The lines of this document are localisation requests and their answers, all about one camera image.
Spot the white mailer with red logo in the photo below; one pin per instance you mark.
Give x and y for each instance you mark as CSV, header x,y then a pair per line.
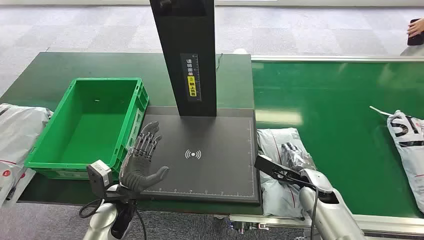
x,y
10,185

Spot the white rounded object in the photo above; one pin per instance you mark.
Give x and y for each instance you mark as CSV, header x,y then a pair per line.
x,y
240,51

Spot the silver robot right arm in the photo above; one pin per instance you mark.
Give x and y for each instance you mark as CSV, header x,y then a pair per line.
x,y
331,215

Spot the black phone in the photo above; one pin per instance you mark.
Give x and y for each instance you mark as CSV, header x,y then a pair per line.
x,y
415,41

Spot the green plastic crate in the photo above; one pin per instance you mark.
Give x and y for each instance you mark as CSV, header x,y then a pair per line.
x,y
92,132

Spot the black inbound scanner machine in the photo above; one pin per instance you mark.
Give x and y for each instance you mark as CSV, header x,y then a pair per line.
x,y
205,172

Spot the white mailer with black print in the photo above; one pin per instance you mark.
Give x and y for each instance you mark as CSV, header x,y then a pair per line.
x,y
410,155

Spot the dark green work table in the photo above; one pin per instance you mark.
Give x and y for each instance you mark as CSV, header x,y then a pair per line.
x,y
49,73

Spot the person's hand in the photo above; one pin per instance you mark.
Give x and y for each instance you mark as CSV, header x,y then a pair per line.
x,y
417,29

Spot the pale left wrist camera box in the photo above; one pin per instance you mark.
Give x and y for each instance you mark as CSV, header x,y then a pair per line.
x,y
98,177

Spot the large grey plastic mailer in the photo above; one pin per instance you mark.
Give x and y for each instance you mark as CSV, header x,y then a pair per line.
x,y
20,132

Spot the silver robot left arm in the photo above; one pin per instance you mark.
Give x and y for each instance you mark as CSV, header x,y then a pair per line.
x,y
99,225

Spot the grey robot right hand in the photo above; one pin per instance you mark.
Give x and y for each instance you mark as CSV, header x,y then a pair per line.
x,y
294,159

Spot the black right wrist camera bracket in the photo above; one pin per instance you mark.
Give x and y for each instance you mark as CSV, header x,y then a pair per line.
x,y
265,164

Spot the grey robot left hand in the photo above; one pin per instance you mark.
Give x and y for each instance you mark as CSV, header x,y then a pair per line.
x,y
139,172

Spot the green conveyor belt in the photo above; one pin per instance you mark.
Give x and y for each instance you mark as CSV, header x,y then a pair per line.
x,y
331,99

